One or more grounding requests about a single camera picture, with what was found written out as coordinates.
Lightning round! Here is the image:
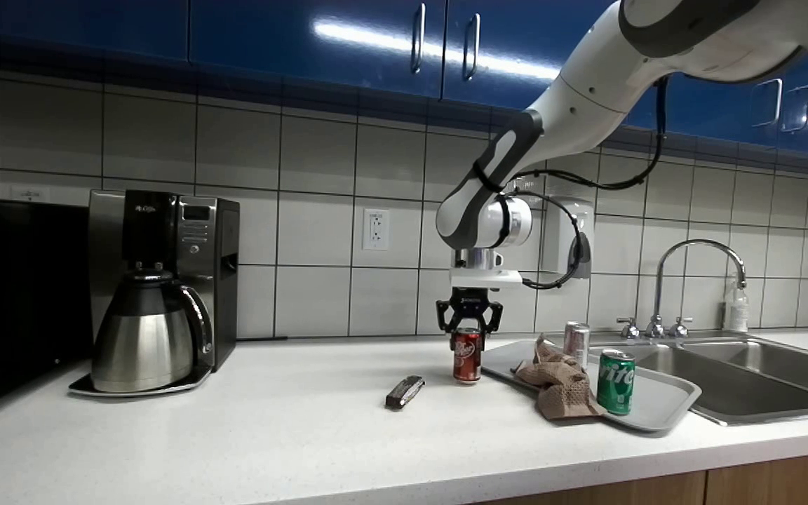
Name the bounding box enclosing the wooden lower cabinet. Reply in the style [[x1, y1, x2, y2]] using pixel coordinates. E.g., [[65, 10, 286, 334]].
[[478, 450, 808, 505]]

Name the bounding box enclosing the white soap bottle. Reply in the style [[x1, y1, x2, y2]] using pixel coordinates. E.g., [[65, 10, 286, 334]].
[[719, 278, 753, 338]]

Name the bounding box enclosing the green soda can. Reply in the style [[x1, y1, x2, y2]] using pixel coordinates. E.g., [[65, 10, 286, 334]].
[[594, 349, 639, 418]]

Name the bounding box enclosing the grey plastic tray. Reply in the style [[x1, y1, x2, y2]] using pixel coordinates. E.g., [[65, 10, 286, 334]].
[[479, 338, 705, 437]]

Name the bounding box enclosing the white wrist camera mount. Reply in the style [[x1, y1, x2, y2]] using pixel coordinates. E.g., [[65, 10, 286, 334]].
[[446, 266, 527, 293]]

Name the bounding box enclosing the blue glossy upper cabinet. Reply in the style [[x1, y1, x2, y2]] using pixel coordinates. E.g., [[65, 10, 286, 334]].
[[0, 0, 808, 165]]

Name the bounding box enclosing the red soda can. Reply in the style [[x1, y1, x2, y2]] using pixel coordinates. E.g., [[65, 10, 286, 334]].
[[450, 320, 489, 388]]

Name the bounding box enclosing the black microwave oven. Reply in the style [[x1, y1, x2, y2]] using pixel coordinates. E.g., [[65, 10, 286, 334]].
[[0, 195, 95, 416]]

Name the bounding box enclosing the steel coffee carafe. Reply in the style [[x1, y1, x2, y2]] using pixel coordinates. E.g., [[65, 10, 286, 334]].
[[91, 272, 213, 393]]

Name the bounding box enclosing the white wall soap dispenser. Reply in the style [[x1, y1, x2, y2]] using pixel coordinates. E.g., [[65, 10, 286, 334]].
[[540, 198, 597, 280]]

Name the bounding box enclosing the white wall outlet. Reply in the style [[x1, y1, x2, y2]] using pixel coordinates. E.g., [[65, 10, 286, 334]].
[[361, 206, 394, 252]]

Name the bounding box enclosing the black steel coffee maker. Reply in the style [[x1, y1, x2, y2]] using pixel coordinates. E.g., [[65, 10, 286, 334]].
[[68, 188, 242, 402]]

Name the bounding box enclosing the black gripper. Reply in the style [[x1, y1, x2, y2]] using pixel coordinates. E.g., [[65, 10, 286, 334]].
[[436, 286, 506, 338]]

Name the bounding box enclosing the silver soda can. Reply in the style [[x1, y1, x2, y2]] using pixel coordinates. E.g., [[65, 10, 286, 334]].
[[562, 320, 591, 370]]

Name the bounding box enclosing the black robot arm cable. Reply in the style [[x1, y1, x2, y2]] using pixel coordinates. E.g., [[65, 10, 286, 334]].
[[490, 78, 671, 293]]

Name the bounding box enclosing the chrome gooseneck faucet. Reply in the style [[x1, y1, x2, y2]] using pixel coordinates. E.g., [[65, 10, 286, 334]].
[[652, 235, 750, 341]]

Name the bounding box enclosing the beige waffle cloth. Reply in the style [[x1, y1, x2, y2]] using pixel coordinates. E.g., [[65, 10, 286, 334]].
[[513, 334, 603, 425]]

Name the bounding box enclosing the stainless steel double sink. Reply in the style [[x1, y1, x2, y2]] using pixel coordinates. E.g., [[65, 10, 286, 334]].
[[597, 334, 808, 430]]

